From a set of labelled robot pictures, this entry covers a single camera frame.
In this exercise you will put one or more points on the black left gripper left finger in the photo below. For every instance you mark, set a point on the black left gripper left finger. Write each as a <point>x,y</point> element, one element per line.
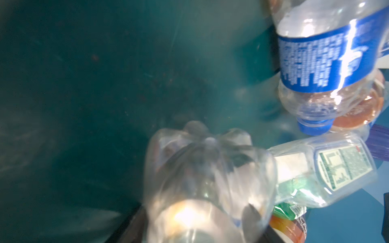
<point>132,230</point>

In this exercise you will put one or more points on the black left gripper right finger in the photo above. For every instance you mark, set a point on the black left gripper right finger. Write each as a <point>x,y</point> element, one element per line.
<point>270,236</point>

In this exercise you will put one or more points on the red label bottle yellow cap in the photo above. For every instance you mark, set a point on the red label bottle yellow cap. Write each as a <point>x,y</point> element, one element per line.
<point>205,188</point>

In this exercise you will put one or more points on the brown tea bottle lower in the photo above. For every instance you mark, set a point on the brown tea bottle lower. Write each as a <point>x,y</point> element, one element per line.
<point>294,231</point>

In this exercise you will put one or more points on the brown tea bottle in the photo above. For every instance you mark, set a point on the brown tea bottle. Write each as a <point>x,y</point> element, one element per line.
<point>294,231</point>
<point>366,111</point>

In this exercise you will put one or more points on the green bottle white cap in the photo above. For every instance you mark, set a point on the green bottle white cap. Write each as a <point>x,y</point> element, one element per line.
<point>289,211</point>

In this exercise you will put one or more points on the clear square bottle green label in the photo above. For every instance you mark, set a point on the clear square bottle green label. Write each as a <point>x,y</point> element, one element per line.
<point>318,171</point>

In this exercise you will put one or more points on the purple glass vase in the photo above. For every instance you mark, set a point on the purple glass vase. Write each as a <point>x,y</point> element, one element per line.
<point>378,142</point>

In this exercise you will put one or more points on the brown tea bottle upper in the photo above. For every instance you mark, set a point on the brown tea bottle upper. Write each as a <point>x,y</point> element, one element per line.
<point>366,111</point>

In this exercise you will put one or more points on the pepsi label clear bottle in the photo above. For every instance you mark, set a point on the pepsi label clear bottle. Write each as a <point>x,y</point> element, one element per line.
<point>328,52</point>

